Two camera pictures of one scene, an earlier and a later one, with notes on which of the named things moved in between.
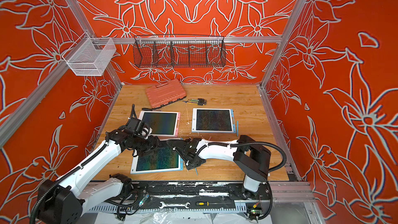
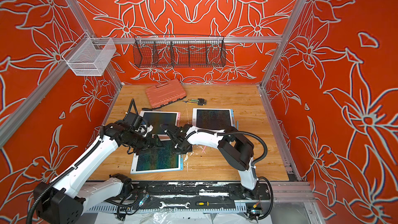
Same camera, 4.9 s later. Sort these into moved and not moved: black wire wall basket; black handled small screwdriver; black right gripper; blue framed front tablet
Moved: black right gripper
Not moved: black wire wall basket; black handled small screwdriver; blue framed front tablet
